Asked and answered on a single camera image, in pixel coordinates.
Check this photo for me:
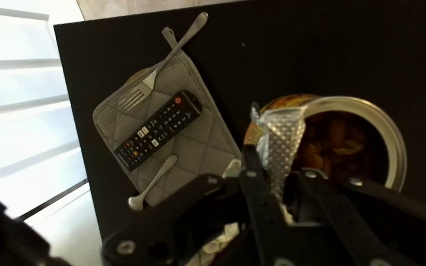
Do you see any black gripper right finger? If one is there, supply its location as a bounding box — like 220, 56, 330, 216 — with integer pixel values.
291, 168, 426, 266

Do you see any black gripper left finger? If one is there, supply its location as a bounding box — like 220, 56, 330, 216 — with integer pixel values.
101, 143, 299, 266

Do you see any yellow can of nuts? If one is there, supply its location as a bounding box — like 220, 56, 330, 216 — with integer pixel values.
243, 93, 408, 195

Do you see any silver spoon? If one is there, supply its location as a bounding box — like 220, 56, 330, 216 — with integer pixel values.
127, 154, 179, 213

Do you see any grey quilted pot holder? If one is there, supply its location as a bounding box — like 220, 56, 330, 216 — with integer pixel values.
92, 27, 244, 208

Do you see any black remote control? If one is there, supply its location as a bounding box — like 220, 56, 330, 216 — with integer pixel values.
114, 89, 204, 173

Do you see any silver fork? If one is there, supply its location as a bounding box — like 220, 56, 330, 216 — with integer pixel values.
117, 12, 210, 112

